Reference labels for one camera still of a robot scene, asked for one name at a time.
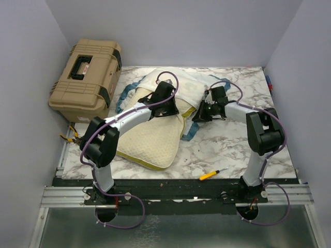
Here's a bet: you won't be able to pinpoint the cream yellow-edged pillow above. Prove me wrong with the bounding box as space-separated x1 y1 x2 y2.
116 89 203 171

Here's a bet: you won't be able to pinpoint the blue red marker pen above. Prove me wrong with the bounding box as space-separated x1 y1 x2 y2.
265 75 273 96

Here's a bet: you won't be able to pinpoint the aluminium extrusion frame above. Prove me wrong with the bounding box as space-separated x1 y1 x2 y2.
31 119 326 247

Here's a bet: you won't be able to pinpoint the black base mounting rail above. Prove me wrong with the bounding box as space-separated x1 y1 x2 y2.
51 177 269 216

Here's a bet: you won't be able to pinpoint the yellow handled pliers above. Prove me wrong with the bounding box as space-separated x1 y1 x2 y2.
59 124 83 145

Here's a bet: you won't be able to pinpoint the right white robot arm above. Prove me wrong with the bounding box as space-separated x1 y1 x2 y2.
192 86 287 202

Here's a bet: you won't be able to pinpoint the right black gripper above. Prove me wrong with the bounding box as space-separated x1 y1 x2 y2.
192 100 217 122

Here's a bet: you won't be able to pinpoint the purple cable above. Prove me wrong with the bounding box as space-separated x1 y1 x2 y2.
205 81 291 226
79 70 180 230

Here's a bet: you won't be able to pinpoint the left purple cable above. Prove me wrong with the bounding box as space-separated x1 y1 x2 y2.
79 70 180 230

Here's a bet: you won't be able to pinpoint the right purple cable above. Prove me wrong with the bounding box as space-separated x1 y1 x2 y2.
205 81 291 226

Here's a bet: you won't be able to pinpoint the yellow handled screwdriver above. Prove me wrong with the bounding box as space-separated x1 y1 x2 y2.
199 168 227 181

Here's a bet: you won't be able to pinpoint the tan plastic toolbox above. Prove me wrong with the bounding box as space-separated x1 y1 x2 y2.
48 39 122 123

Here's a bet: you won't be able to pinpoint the white blue-trimmed pillowcase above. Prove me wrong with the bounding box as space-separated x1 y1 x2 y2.
114 67 232 142

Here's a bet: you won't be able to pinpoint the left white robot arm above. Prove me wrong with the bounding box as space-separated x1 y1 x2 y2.
80 80 178 204

